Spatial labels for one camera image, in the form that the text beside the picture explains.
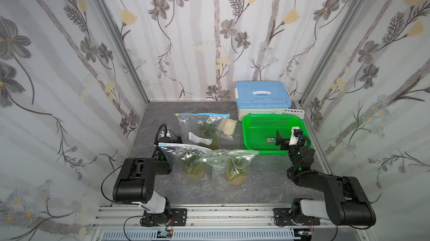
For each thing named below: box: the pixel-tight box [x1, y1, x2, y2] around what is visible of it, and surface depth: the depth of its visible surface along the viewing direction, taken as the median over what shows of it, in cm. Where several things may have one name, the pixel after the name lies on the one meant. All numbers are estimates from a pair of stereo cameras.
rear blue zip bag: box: [173, 112, 238, 151], surface depth 83 cm
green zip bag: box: [199, 149, 260, 186], surface depth 71 cm
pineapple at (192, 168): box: [180, 149, 207, 180], surface depth 70 cm
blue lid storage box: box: [234, 80, 293, 122], surface depth 103 cm
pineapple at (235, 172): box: [225, 158, 247, 186], surface depth 72 cm
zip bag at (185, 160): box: [157, 142, 214, 180], surface depth 70 cm
